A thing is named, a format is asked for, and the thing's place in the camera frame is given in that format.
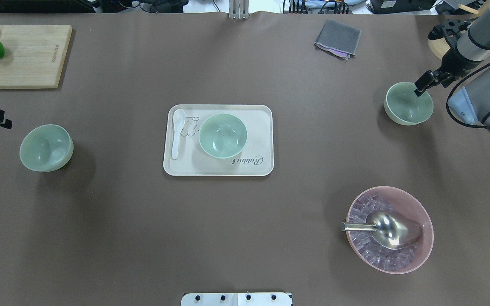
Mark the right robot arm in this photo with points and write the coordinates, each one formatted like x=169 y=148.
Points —
x=469 y=101

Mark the white ceramic spoon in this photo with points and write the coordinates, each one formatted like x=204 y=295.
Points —
x=178 y=122

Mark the wooden cup stand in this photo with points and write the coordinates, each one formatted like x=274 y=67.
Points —
x=475 y=8

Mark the grey folded cloth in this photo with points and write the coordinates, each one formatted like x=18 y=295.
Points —
x=338 y=39

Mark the pink bowl with ice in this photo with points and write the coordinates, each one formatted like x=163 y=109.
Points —
x=393 y=200

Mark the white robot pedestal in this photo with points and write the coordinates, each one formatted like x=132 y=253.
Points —
x=238 y=299

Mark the wooden cutting board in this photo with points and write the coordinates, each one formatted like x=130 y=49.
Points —
x=34 y=55

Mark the green bowl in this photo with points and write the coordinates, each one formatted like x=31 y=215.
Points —
x=46 y=148
x=404 y=107
x=223 y=136

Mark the metal ice scoop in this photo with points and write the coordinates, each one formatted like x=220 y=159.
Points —
x=390 y=230

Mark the beige rabbit tray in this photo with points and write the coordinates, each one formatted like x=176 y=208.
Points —
x=256 y=159

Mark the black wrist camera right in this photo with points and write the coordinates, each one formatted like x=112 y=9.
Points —
x=450 y=30

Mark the green bowl on tray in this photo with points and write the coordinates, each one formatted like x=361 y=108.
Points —
x=223 y=136

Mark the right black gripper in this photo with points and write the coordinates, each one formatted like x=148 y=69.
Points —
x=452 y=62

